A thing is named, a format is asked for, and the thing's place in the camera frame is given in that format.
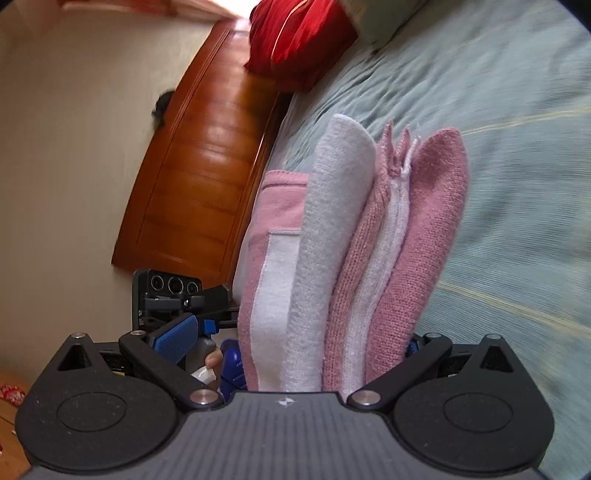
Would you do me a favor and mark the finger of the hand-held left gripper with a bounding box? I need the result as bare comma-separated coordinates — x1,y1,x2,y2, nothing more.
218,339,246,401
198,308,241,337

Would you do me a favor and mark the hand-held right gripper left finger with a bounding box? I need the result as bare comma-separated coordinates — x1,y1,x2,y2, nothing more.
54,313,222,412

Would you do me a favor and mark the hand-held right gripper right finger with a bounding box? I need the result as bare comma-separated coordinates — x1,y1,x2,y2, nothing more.
348,332,523,413

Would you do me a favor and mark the pink and white sweater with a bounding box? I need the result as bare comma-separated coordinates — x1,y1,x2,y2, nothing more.
238,113,471,394

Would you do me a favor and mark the person's left hand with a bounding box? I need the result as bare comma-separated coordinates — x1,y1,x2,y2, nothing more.
191,348,225,385

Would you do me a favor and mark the wooden headboard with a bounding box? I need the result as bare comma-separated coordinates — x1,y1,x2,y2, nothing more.
112,21,293,291

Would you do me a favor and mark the red patterned object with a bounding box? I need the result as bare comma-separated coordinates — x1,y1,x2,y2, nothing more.
0,383,27,408

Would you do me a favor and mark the dark object on headboard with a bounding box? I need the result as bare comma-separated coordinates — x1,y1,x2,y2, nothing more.
152,91,176,126

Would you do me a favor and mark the red pillow with piping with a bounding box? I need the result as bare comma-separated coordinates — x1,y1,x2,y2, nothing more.
244,0,358,93

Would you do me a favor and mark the orange curtain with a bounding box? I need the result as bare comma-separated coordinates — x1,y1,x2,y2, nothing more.
60,0,241,20

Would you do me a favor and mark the grey green pillow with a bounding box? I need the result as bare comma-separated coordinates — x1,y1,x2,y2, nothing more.
342,0,432,48

